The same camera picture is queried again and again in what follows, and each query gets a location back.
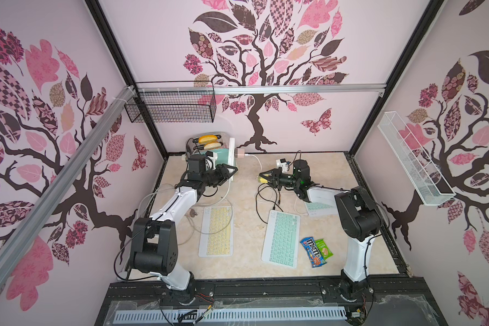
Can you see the blue candy bag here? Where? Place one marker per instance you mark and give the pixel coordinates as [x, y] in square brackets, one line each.
[313, 252]

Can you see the aluminium rail wall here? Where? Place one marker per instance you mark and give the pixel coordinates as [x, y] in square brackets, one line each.
[24, 235]
[252, 90]

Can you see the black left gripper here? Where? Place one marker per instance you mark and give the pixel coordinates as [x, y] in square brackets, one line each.
[223, 174]

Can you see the green snack packet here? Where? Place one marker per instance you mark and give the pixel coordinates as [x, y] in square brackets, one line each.
[324, 249]

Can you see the aluminium rail left wall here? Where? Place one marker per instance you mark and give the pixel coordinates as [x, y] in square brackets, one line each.
[24, 235]

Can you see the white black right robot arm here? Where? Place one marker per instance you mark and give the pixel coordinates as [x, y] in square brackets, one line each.
[358, 214]

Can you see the yellow wireless keyboard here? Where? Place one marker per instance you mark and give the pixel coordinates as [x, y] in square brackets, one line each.
[217, 232]

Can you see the white power strip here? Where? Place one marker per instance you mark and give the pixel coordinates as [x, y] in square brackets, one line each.
[232, 152]

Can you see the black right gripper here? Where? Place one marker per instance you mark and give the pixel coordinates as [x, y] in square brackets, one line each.
[275, 178]

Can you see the green wireless keyboard centre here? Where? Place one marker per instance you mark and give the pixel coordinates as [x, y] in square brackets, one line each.
[282, 239]

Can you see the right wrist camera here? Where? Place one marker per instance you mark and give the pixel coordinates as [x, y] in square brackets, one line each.
[284, 165]

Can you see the mint green toaster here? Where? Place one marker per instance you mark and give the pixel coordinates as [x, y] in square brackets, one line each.
[215, 142]

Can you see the white slotted cable duct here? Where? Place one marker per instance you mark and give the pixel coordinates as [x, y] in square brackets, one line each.
[229, 315]

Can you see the green wireless keyboard right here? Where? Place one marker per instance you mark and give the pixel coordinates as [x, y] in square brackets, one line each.
[316, 209]

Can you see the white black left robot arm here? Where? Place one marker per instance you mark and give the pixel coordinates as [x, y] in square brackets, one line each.
[154, 247]

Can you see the aluminium rail back wall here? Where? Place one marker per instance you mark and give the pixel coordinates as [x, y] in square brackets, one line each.
[252, 90]

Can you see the black wire basket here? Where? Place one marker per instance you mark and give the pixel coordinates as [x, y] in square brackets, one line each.
[173, 102]

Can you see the white wire shelf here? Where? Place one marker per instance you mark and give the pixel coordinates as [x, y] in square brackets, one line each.
[407, 142]

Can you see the green wireless keyboard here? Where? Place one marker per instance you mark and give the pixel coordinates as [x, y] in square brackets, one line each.
[316, 209]
[282, 239]

